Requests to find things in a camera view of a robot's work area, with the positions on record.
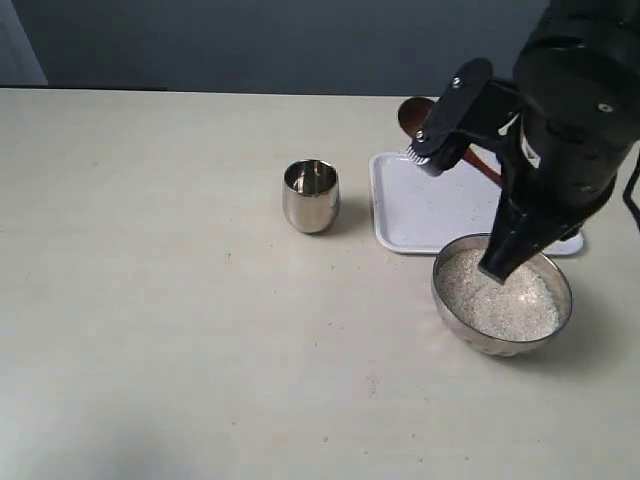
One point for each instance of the white rectangular tray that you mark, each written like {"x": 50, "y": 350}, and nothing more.
{"x": 417, "y": 214}

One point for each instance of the steel cup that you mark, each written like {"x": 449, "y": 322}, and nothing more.
{"x": 310, "y": 195}

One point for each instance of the steel bowl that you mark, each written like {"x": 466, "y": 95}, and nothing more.
{"x": 552, "y": 275}

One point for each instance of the dark red wooden spoon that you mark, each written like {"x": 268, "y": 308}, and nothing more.
{"x": 411, "y": 115}

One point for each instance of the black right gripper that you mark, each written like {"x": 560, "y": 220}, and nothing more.
{"x": 578, "y": 116}

